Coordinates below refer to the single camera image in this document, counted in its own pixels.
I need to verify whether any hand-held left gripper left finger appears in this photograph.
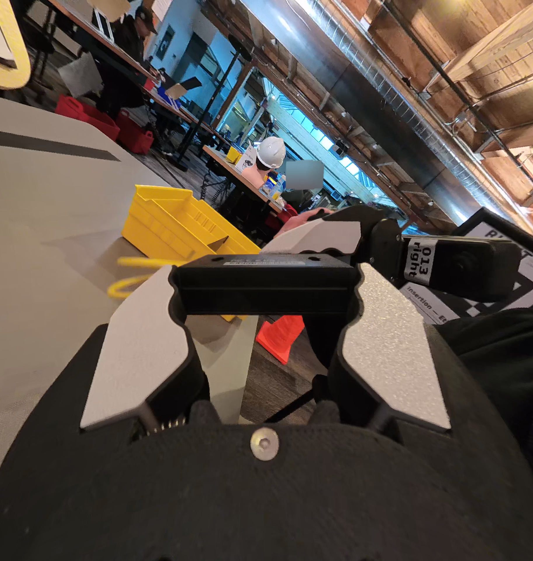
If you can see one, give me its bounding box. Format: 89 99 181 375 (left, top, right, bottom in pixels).
80 264 210 432

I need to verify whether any black network switch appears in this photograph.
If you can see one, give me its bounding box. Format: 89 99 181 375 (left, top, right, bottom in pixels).
170 253 362 316

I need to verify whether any orange traffic cone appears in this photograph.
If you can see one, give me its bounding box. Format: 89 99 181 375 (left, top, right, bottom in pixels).
254 314 306 366

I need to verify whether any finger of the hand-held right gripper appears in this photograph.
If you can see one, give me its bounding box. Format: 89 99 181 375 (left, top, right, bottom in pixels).
261 220 364 256

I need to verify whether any grey cloth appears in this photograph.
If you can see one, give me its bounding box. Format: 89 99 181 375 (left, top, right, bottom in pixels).
57 52 103 99

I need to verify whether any black pole stand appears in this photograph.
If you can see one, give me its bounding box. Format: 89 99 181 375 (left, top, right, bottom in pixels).
169 34 255 172

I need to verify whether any yellow ethernet cable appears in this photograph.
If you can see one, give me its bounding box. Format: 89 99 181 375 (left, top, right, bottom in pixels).
108 256 186 300

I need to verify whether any black framed marker sign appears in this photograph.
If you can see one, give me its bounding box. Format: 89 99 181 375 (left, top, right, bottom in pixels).
399 207 533 327

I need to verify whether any yellow divided plastic bin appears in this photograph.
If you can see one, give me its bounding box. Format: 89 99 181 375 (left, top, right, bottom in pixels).
122 184 263 323

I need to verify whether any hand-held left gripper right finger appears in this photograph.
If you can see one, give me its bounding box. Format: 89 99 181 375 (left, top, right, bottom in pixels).
328 263 451 432

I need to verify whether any metal ventilation duct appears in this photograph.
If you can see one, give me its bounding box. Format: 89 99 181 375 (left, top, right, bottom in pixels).
242 0 533 239

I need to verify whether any black tape strip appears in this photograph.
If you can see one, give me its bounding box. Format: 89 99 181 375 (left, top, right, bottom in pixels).
0 128 121 162

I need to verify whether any wooden table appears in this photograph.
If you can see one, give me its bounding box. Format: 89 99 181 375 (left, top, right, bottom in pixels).
203 146 285 214

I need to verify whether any white instruction sheet stand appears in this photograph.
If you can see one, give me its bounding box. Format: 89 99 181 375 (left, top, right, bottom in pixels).
0 0 32 91

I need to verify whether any long wooden desk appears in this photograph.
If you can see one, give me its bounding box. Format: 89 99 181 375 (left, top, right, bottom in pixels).
47 0 215 133

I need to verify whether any pink mannequin head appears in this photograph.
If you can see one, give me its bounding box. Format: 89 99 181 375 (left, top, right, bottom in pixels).
241 158 272 188

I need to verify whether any white hard hat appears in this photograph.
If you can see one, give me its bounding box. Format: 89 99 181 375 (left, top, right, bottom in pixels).
256 136 287 169

